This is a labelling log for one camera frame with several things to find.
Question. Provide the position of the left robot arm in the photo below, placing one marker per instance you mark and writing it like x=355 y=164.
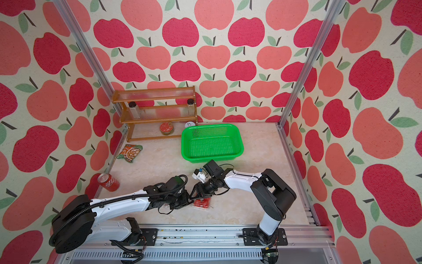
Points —
x=74 y=224

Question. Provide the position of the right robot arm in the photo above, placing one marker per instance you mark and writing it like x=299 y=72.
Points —
x=273 y=194

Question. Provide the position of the green plastic basket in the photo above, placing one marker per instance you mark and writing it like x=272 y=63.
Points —
x=219 y=142

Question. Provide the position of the strawberry basket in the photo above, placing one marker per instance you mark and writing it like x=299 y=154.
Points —
x=201 y=203

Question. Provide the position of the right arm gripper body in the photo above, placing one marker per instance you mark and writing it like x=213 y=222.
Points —
x=209 y=186

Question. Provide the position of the red soda can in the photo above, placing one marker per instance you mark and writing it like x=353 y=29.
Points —
x=108 y=182

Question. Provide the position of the red gold round tin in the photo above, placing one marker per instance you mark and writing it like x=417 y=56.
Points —
x=166 y=128

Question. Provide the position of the left spice jar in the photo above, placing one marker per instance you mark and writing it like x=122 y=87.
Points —
x=134 y=109

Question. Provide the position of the spice jar on shelf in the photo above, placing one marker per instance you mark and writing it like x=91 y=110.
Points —
x=191 y=107

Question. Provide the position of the clear clamshell container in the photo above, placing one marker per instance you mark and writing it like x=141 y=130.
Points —
x=201 y=203

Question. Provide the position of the wooden shelf rack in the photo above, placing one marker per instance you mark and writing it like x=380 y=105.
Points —
x=157 y=106

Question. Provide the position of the right aluminium corner post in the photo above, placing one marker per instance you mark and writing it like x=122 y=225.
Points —
x=332 y=13

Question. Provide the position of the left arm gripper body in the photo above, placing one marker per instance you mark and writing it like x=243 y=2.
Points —
x=178 y=200

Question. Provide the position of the aluminium corner post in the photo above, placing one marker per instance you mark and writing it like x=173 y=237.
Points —
x=332 y=13
x=79 y=36

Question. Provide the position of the left aluminium corner post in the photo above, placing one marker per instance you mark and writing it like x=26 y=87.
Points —
x=79 y=36

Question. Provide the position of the soup mix packet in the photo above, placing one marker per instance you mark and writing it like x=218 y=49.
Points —
x=130 y=152

